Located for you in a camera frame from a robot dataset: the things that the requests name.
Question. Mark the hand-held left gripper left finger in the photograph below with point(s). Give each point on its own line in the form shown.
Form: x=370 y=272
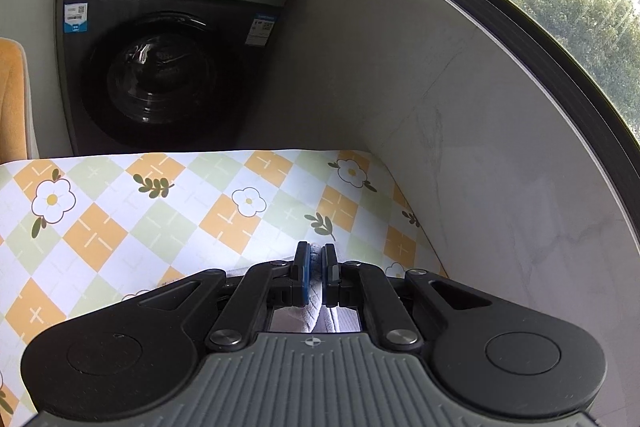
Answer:
x=301 y=277

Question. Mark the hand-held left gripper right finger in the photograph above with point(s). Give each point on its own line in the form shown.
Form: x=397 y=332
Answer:
x=330 y=277

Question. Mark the light lavender ribbed pants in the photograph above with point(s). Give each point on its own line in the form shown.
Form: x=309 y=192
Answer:
x=315 y=302

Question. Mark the floral checkered tablecloth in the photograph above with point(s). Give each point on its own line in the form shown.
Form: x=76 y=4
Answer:
x=150 y=227

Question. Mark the blue white energy label sticker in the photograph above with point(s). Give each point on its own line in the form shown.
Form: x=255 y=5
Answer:
x=265 y=30

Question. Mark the grey front-load washing machine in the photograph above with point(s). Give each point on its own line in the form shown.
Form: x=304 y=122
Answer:
x=165 y=57

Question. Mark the orange chair back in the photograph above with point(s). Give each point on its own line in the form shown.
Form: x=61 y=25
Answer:
x=12 y=102

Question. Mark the blue white square sticker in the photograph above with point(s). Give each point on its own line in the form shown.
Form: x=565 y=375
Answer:
x=75 y=17

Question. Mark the green trees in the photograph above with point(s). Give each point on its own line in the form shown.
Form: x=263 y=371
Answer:
x=575 y=12

